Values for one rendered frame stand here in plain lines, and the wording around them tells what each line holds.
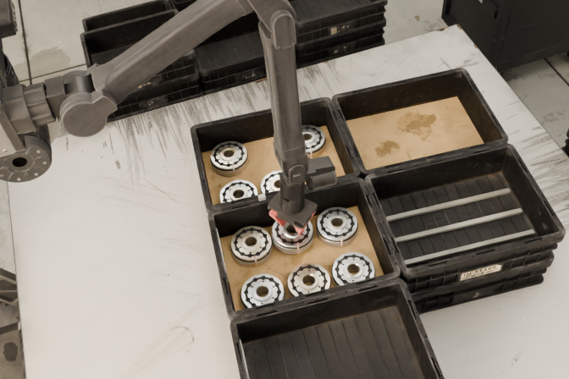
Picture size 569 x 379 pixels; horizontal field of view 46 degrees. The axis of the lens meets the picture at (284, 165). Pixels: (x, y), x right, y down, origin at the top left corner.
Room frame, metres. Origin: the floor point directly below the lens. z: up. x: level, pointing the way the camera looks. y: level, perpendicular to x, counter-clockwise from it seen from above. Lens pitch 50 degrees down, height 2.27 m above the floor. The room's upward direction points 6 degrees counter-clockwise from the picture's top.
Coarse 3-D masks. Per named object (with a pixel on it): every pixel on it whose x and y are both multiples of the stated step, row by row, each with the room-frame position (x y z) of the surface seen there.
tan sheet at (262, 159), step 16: (320, 128) 1.32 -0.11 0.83; (256, 144) 1.29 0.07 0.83; (272, 144) 1.28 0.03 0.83; (208, 160) 1.24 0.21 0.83; (256, 160) 1.23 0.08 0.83; (272, 160) 1.22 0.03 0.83; (336, 160) 1.20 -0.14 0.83; (208, 176) 1.19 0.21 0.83; (224, 176) 1.18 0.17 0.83; (240, 176) 1.17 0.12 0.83; (256, 176) 1.17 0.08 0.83
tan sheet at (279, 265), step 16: (352, 208) 1.03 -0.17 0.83; (224, 240) 0.97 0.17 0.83; (272, 240) 0.95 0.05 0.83; (320, 240) 0.94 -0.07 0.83; (368, 240) 0.93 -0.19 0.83; (224, 256) 0.92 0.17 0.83; (272, 256) 0.91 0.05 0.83; (288, 256) 0.90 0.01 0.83; (304, 256) 0.90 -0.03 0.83; (320, 256) 0.89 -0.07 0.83; (336, 256) 0.89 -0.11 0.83; (368, 256) 0.88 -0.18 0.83; (240, 272) 0.87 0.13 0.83; (256, 272) 0.87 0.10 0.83; (272, 272) 0.86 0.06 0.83; (288, 272) 0.86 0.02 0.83; (352, 272) 0.84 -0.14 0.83; (240, 288) 0.82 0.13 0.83; (240, 304) 0.78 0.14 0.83
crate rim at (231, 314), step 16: (368, 192) 1.00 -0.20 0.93; (224, 208) 1.00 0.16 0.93; (240, 208) 0.99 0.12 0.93; (368, 208) 0.96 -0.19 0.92; (384, 240) 0.87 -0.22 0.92; (224, 272) 0.81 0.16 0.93; (400, 272) 0.77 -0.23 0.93; (224, 288) 0.77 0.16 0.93; (336, 288) 0.74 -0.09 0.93; (272, 304) 0.72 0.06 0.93; (288, 304) 0.72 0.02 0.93
